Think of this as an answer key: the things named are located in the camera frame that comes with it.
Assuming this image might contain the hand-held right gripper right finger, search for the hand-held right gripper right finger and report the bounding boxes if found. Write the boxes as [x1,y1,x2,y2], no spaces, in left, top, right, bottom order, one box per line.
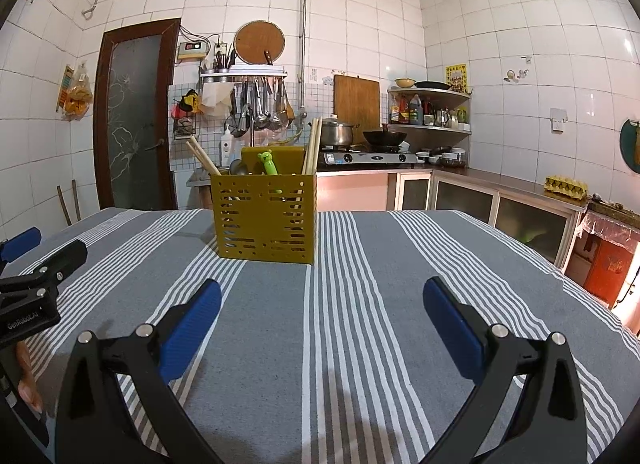
[419,275,590,464]

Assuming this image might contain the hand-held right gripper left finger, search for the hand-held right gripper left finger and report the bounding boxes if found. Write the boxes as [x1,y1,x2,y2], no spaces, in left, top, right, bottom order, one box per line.
[54,279,224,464]

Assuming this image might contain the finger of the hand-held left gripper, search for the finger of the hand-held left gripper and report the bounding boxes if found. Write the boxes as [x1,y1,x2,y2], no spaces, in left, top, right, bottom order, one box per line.
[0,240,88,295]
[0,227,42,265]

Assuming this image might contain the yellow perforated utensil holder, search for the yellow perforated utensil holder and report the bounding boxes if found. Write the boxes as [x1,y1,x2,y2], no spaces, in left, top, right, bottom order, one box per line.
[210,146,318,265]

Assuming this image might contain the wooden chopstick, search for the wooden chopstick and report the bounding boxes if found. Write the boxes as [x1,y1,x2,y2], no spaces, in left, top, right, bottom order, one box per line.
[190,137,221,175]
[186,140,217,176]
[305,117,316,176]
[308,116,320,176]
[312,116,323,176]
[301,118,313,176]
[196,136,224,172]

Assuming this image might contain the green frog-handled utensil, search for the green frog-handled utensil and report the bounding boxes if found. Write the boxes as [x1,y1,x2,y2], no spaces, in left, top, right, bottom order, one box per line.
[257,149,281,176]

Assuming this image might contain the row of hanging kitchen utensils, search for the row of hanging kitchen utensils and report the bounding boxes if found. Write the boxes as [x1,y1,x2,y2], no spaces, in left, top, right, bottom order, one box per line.
[227,79,296,137]

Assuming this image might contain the person's left hand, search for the person's left hand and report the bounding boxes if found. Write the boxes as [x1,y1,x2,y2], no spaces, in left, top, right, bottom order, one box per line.
[15,340,47,415]

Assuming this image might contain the grey striped tablecloth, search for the grey striped tablecloth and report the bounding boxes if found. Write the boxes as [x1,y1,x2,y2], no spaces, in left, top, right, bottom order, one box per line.
[0,208,640,464]

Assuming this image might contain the steel sink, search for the steel sink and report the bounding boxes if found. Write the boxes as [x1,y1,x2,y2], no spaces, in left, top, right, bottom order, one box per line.
[186,166,216,188]

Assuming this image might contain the kitchen counter with cabinets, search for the kitchen counter with cabinets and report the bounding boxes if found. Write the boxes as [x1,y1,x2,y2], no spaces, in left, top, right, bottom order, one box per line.
[316,164,586,275]

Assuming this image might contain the plastic bag of yellow fruit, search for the plastic bag of yellow fruit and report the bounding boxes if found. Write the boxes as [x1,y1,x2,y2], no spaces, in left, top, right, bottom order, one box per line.
[62,61,94,120]

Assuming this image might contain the stack of white bowls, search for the stack of white bowls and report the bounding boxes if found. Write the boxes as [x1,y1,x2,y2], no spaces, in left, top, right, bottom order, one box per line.
[417,145,468,168]

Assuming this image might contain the brown door with frosted glass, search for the brown door with frosted glass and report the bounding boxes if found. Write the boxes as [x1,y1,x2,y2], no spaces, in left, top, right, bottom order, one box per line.
[93,18,182,212]

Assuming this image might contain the red cabinet with plastic cover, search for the red cabinet with plastic cover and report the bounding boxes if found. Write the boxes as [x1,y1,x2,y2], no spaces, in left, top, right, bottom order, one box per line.
[575,199,640,312]

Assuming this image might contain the yellow egg carton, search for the yellow egg carton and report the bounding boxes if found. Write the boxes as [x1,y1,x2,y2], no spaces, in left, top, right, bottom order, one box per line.
[543,175,590,201]

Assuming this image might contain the white soap bottle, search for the white soap bottle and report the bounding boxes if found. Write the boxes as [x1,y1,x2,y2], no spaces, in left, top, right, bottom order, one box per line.
[218,123,236,167]

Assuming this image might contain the steel gas stove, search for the steel gas stove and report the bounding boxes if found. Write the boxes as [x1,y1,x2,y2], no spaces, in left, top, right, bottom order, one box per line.
[317,145,420,167]

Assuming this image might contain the steel corner shelf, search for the steel corner shelf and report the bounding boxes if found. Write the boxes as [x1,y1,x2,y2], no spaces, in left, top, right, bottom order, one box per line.
[386,86,473,167]

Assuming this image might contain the black wok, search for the black wok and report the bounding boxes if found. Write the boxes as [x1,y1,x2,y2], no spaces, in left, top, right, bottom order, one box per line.
[362,128,408,149]

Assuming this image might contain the colourful hanging bags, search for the colourful hanging bags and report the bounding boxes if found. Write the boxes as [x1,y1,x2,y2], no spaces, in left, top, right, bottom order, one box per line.
[172,89,203,121]

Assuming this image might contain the corner shelf with bottles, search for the corner shelf with bottles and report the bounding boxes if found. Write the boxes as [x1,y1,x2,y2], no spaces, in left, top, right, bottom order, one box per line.
[389,93,471,127]

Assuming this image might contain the steel pot with lid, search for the steel pot with lid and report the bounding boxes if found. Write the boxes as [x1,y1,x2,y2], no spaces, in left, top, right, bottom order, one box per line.
[320,115,361,147]

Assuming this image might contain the white hanging cloth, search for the white hanging cloth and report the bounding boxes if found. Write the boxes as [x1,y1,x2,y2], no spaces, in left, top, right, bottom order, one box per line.
[202,83,236,117]

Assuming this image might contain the rectangular wooden cutting board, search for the rectangular wooden cutting board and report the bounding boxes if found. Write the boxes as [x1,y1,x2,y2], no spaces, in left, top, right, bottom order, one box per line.
[333,74,381,131]

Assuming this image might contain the yellow-green meter box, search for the yellow-green meter box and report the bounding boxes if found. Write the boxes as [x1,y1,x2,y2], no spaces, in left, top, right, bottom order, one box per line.
[176,40,211,64]

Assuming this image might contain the round wooden cutting board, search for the round wooden cutting board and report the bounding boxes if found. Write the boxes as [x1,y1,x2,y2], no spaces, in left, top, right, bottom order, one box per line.
[234,20,286,66]

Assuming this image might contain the wall calendar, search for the wall calendar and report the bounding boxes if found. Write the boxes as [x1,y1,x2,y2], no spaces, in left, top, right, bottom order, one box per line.
[55,64,76,112]

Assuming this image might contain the yellow hose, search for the yellow hose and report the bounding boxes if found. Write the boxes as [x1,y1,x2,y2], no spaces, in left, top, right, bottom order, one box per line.
[270,129,306,149]

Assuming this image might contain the yellow wall poster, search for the yellow wall poster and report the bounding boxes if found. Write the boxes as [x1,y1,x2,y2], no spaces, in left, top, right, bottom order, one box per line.
[445,62,469,94]

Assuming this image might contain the green round wall fan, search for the green round wall fan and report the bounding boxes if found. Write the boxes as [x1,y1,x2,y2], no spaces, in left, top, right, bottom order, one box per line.
[619,118,640,167]

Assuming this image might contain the steel wall rack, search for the steel wall rack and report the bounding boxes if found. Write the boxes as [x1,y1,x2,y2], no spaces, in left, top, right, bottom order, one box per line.
[199,64,289,85]

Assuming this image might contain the wall hooks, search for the wall hooks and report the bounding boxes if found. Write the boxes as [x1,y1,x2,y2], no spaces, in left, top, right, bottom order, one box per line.
[502,56,533,84]

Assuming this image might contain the cup of dark-handled utensils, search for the cup of dark-handled utensils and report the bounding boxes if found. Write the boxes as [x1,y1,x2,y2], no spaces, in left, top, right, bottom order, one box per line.
[212,46,237,70]

